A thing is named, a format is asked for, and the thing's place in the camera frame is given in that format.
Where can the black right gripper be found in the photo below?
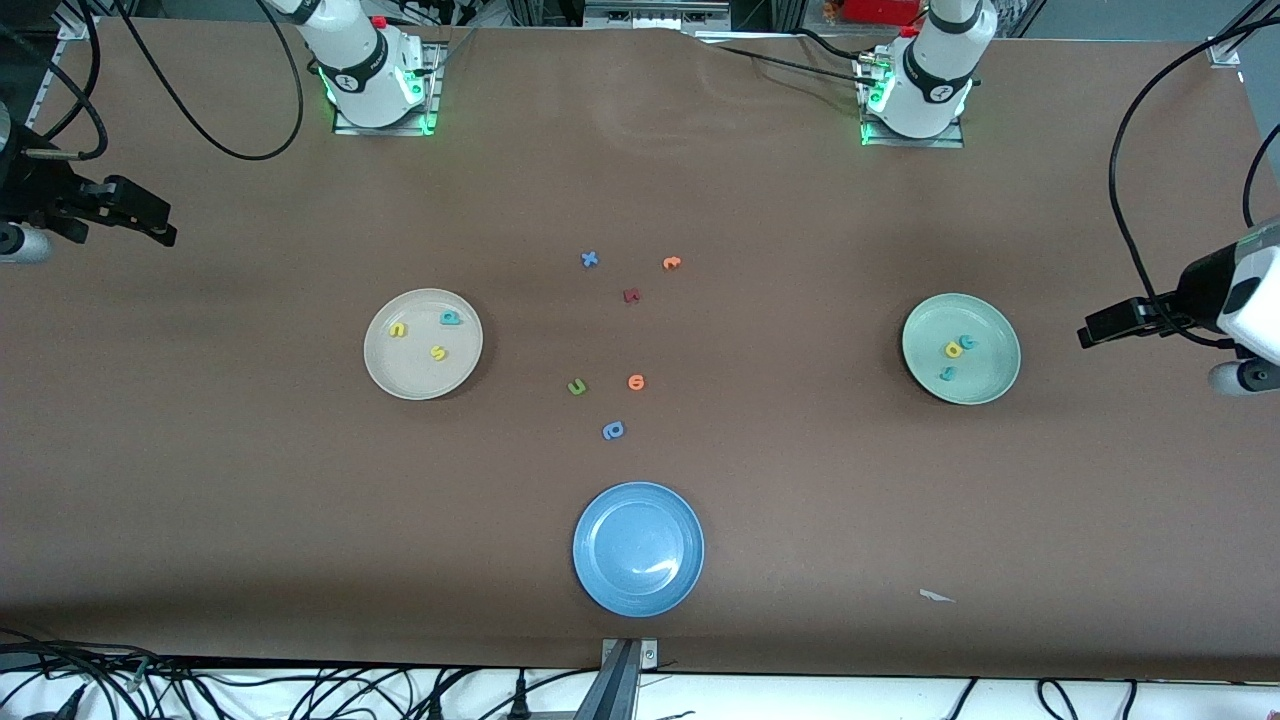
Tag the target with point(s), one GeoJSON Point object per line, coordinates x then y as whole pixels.
{"type": "Point", "coordinates": [36, 189]}

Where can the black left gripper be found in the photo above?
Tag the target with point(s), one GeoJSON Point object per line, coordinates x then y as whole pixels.
{"type": "Point", "coordinates": [1196, 291]}

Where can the green round plate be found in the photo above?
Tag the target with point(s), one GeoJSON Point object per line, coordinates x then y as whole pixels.
{"type": "Point", "coordinates": [990, 375]}

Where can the brown table cover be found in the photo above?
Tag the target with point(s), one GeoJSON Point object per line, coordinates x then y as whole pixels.
{"type": "Point", "coordinates": [200, 500]}

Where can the beige round plate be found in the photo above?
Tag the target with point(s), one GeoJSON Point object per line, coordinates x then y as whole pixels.
{"type": "Point", "coordinates": [422, 370]}

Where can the white paper scrap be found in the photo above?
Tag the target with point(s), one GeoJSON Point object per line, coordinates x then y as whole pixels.
{"type": "Point", "coordinates": [930, 596]}

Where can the red box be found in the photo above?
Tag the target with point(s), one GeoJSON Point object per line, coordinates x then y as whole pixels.
{"type": "Point", "coordinates": [880, 10]}

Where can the black plug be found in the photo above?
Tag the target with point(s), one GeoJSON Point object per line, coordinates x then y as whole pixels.
{"type": "Point", "coordinates": [435, 706]}
{"type": "Point", "coordinates": [68, 706]}
{"type": "Point", "coordinates": [520, 700]}

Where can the blue letter a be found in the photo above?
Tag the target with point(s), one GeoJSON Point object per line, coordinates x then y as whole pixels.
{"type": "Point", "coordinates": [613, 431]}

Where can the blue round plate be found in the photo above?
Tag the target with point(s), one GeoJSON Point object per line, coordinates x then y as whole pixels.
{"type": "Point", "coordinates": [638, 549]}

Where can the grey metal box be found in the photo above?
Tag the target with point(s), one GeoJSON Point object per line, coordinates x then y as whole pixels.
{"type": "Point", "coordinates": [655, 12]}

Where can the aluminium frame profile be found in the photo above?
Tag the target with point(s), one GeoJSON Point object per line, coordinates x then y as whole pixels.
{"type": "Point", "coordinates": [48, 90]}

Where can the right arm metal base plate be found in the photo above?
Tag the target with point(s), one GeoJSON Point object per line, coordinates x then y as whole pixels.
{"type": "Point", "coordinates": [385, 131]}

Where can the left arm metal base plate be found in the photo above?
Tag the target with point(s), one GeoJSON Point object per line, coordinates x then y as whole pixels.
{"type": "Point", "coordinates": [910, 143]}

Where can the aluminium frame corner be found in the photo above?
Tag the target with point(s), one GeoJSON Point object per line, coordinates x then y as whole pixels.
{"type": "Point", "coordinates": [1225, 48]}

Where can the aluminium profile bracket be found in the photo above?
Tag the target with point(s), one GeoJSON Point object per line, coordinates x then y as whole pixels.
{"type": "Point", "coordinates": [620, 680]}

